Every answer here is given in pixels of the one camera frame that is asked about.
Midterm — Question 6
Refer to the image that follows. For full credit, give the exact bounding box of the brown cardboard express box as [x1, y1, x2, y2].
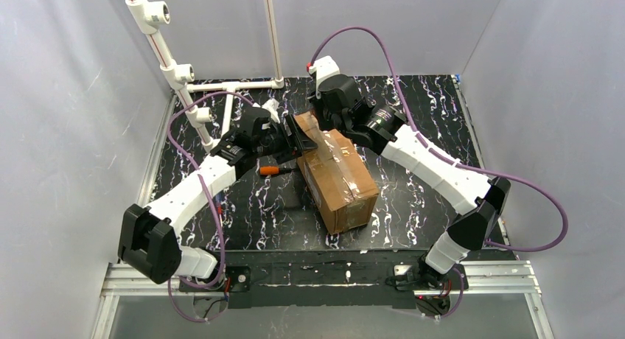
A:
[295, 112, 379, 234]

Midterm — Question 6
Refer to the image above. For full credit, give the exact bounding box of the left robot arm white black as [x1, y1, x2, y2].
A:
[118, 107, 318, 287]

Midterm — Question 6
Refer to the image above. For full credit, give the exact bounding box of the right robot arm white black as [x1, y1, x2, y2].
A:
[309, 74, 511, 276]

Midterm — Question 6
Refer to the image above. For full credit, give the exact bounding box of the blue red small screwdriver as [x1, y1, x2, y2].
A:
[214, 192, 225, 228]

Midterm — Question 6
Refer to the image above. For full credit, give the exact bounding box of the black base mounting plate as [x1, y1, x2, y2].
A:
[179, 249, 471, 309]

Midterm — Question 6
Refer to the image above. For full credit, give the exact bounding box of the orange handled screwdriver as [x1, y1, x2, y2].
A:
[259, 166, 296, 176]

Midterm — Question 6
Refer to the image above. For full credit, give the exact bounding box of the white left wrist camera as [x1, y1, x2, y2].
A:
[262, 98, 280, 123]

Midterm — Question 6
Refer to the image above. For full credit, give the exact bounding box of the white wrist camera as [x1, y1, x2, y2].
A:
[307, 55, 340, 99]
[262, 98, 280, 123]

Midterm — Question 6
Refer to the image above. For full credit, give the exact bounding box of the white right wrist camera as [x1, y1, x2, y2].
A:
[307, 55, 340, 99]

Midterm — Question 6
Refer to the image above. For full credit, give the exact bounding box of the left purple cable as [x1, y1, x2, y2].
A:
[166, 90, 255, 324]

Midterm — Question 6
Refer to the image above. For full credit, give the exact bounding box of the purple cable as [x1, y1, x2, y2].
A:
[166, 90, 255, 324]
[309, 26, 569, 254]

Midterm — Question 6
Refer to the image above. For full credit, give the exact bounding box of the white pvc pipe frame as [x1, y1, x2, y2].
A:
[119, 0, 286, 153]

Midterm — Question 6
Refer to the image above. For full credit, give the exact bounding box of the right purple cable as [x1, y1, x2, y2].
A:
[309, 26, 569, 254]

